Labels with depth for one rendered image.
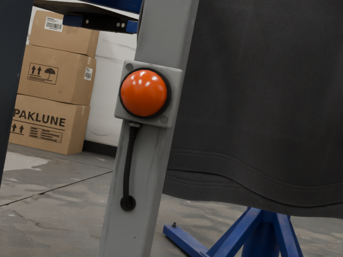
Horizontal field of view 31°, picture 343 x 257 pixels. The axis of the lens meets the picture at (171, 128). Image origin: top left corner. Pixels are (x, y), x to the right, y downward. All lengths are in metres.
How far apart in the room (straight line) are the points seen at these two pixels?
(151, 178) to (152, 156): 0.02
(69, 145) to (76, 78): 0.55
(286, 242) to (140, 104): 1.59
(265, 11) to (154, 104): 0.35
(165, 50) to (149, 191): 0.12
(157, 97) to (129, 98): 0.02
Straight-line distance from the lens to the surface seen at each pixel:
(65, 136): 5.28
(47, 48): 5.37
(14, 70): 1.30
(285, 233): 2.07
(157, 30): 0.54
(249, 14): 0.81
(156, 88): 0.49
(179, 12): 0.53
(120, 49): 5.66
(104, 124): 5.67
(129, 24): 2.65
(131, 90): 0.49
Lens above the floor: 0.65
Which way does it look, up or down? 3 degrees down
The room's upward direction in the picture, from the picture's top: 11 degrees clockwise
